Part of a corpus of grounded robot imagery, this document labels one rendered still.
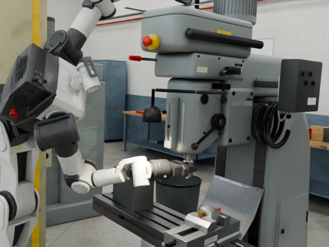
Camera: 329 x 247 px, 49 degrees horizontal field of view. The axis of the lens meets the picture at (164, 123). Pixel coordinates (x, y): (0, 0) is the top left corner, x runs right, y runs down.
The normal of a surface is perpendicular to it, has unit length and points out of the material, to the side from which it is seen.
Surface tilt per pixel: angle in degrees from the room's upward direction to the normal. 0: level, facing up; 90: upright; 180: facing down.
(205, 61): 90
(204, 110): 90
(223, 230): 90
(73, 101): 59
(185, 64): 90
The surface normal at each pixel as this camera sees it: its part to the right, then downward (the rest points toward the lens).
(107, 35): -0.75, 0.04
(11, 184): -0.51, 0.07
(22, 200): 0.86, -0.05
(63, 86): 0.76, -0.43
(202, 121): 0.66, 0.12
